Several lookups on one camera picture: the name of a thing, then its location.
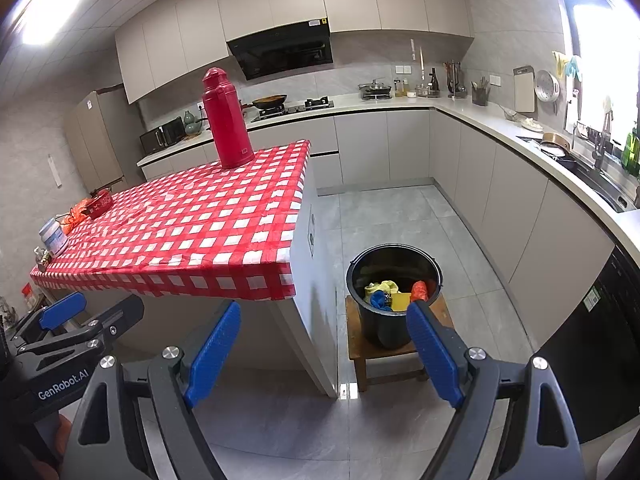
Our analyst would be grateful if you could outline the green bottle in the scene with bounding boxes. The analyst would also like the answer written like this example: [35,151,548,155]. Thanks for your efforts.
[620,127,640,176]

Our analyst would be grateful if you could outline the white jar blue label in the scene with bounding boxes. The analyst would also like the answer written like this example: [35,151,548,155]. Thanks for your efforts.
[40,217,69,257]

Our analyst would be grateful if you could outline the steel pot with lid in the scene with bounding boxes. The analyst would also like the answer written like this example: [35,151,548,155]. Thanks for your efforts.
[357,77,393,101]

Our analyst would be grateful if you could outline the bright window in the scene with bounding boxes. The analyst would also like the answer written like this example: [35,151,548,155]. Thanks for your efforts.
[552,0,640,201]

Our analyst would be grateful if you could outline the beige upper cabinets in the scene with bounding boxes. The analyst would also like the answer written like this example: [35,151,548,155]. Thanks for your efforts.
[115,0,476,106]

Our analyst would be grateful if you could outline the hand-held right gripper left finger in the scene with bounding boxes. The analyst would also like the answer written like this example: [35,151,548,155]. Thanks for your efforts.
[62,300,242,480]

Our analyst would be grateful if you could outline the red thermos flask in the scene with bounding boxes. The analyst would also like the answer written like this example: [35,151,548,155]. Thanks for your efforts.
[201,67,254,170]

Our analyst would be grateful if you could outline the black microwave oven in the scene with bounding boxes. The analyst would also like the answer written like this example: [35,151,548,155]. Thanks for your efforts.
[139,116,186,157]

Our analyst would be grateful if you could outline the beige refrigerator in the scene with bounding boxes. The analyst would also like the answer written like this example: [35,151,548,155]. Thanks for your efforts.
[65,91,131,196]

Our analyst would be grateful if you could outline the grey kitchen island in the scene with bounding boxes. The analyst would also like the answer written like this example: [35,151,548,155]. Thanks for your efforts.
[37,152,341,400]

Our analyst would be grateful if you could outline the red patterned pot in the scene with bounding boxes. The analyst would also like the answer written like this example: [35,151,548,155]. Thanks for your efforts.
[82,190,113,220]

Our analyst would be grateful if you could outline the orange mesh bag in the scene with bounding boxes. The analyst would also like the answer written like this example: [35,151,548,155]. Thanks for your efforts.
[62,199,91,235]

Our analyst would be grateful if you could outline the kitchen sink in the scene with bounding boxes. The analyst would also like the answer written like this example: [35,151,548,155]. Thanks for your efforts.
[565,157,636,213]

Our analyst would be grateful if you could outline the yellow plastic bag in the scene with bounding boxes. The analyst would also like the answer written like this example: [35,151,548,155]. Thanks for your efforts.
[364,280,401,297]

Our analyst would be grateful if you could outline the black bucket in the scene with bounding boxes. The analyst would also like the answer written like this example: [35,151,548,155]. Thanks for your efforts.
[346,244,445,351]

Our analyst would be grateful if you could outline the round metal colander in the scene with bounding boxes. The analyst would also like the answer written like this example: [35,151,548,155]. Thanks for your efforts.
[534,70,561,103]

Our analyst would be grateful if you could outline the grey sink faucet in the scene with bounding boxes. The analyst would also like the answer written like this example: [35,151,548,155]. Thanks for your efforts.
[590,110,616,171]

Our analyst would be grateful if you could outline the black built-in appliance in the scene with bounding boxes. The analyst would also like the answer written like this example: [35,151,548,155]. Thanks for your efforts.
[532,244,640,445]

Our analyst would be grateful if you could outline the person's left hand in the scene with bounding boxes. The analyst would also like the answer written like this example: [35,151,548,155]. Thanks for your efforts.
[54,407,77,461]

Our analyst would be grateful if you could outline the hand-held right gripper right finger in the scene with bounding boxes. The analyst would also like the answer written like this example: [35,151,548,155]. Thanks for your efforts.
[406,301,586,480]

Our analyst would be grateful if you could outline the wooden stool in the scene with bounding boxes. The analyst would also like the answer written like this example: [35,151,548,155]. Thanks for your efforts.
[345,294,456,393]

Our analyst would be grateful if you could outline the black gas stove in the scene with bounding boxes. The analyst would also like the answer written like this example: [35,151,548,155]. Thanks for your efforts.
[286,99,335,113]

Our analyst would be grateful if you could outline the red white checked tablecloth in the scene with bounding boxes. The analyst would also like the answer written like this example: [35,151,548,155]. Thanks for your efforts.
[30,140,312,302]

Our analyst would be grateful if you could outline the brown round pan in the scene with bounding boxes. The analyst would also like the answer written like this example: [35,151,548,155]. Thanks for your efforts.
[540,132,573,158]

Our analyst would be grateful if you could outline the black range hood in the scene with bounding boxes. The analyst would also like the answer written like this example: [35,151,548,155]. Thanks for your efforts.
[226,19,335,81]

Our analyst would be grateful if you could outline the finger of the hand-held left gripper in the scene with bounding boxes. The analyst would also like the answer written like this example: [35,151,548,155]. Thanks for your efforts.
[17,294,146,361]
[15,291,87,343]

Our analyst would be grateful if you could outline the white cutting board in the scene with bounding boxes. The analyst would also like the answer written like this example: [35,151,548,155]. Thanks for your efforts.
[512,65,536,113]

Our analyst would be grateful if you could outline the ceiling light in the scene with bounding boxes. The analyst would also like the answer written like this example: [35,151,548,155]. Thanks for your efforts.
[20,0,83,46]

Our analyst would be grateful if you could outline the dark wok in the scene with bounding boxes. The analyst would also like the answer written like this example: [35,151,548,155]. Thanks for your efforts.
[251,94,289,111]

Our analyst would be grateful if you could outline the hanging rubber gloves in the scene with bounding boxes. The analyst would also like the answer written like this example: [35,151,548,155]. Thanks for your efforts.
[552,51,583,81]

